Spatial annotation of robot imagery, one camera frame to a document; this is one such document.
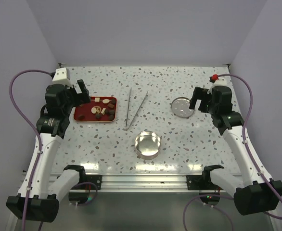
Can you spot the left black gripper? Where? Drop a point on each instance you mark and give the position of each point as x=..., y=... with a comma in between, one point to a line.
x=81, y=98

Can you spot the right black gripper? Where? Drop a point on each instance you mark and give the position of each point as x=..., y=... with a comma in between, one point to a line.
x=198, y=93

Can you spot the dark chocolate piece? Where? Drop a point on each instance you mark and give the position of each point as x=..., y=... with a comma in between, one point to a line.
x=98, y=116

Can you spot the silver metal tweezers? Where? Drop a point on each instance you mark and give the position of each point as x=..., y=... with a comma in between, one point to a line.
x=136, y=100

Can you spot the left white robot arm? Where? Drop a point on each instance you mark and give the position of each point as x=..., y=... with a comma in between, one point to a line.
x=36, y=199

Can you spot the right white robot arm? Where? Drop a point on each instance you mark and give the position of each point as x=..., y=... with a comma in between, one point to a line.
x=257, y=191

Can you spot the dark chocolate at tray corner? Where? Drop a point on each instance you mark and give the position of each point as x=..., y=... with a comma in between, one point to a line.
x=81, y=117

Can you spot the dark chocolate near tray edge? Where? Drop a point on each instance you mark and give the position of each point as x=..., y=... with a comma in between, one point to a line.
x=111, y=117

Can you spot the red rectangular tray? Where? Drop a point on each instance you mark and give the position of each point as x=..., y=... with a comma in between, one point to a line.
x=85, y=110

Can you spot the round silver tin lid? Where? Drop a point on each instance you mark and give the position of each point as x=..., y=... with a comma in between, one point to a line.
x=180, y=107

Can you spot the round silver tin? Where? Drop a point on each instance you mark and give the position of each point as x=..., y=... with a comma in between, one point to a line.
x=147, y=145

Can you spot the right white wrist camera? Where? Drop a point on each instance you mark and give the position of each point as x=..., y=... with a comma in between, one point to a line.
x=216, y=81

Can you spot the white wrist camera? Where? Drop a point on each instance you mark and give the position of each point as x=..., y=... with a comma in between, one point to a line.
x=62, y=77
x=216, y=81

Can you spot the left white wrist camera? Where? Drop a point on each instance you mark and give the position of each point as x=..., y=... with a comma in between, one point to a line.
x=62, y=77

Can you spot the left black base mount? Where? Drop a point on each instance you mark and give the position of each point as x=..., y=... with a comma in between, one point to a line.
x=88, y=182

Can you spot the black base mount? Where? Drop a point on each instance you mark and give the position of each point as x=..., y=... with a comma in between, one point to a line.
x=198, y=181
x=88, y=182

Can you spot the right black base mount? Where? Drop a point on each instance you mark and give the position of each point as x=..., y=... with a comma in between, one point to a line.
x=198, y=181

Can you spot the aluminium front rail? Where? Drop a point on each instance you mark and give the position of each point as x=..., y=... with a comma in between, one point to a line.
x=144, y=183

